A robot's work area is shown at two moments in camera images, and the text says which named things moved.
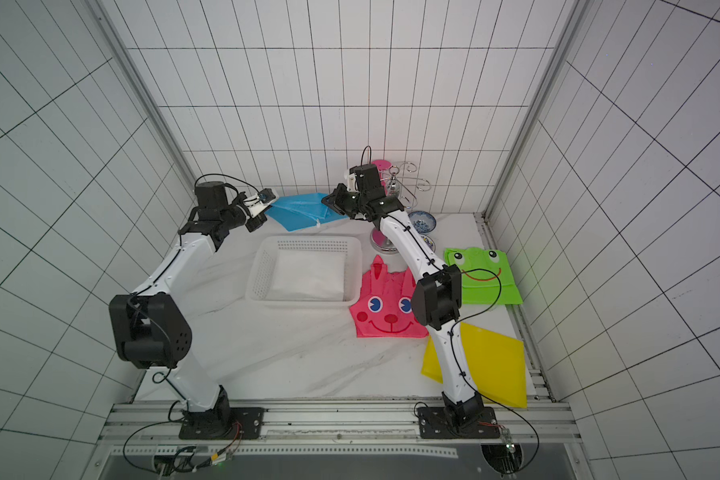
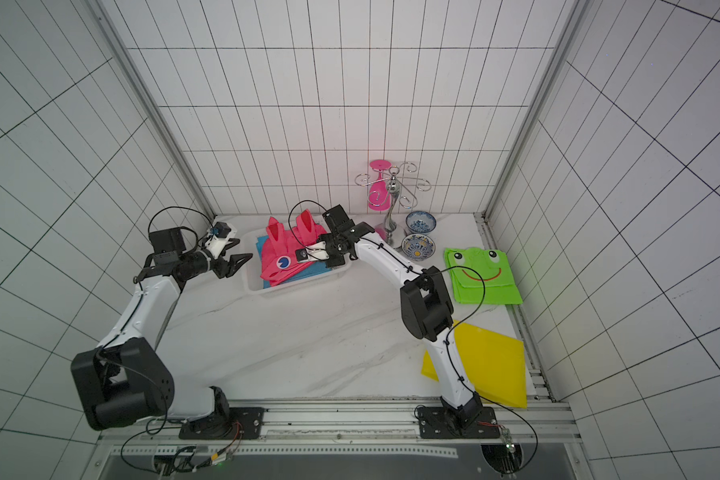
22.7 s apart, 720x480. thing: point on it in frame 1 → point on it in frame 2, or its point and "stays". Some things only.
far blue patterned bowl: [423, 221] stays
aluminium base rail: [338, 430] stays
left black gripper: [255, 222] → [229, 269]
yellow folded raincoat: [496, 363] stays
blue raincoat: [302, 212] → [315, 268]
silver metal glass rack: [397, 183] stays
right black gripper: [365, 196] → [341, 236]
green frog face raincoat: [486, 276] stays
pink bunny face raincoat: [383, 308] → [279, 247]
